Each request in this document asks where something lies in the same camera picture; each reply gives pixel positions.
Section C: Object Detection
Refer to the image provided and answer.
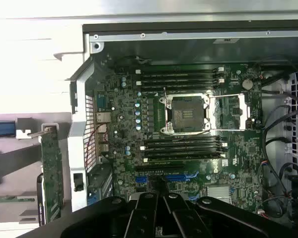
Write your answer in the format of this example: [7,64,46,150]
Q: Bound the silver finned chipset heatsink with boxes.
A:
[207,185,231,200]

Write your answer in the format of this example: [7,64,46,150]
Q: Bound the blue expansion slot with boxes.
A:
[136,174,192,183]

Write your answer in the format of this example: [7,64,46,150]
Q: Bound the black expansion slot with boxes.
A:
[135,162,186,172]

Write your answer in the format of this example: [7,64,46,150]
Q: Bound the RAM slot white latches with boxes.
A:
[143,152,226,164]
[135,66,225,75]
[136,78,225,87]
[140,141,228,151]

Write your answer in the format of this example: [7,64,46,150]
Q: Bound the RAM slot black latches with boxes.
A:
[140,73,221,80]
[144,136,222,144]
[145,148,223,157]

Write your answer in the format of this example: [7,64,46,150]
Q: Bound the green motherboard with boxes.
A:
[94,61,264,216]

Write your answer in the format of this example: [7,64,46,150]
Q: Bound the black open PC case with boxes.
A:
[67,23,298,238]

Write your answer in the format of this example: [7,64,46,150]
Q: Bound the CPU socket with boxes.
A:
[160,93,212,134]

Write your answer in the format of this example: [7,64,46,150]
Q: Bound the grey parts rack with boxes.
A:
[0,113,73,238]

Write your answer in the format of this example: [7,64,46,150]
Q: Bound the metal socket cover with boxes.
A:
[208,94,251,131]

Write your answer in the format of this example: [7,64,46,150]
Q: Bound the green RAM stick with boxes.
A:
[0,195,37,203]

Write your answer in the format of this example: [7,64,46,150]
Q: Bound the silver coin battery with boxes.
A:
[242,78,254,90]

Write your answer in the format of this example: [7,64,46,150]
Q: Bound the hard disk blue rails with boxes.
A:
[0,119,17,138]

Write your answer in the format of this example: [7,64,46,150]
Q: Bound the thin red wire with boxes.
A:
[85,123,107,159]

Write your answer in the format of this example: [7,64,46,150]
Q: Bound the black wire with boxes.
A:
[262,104,298,199]

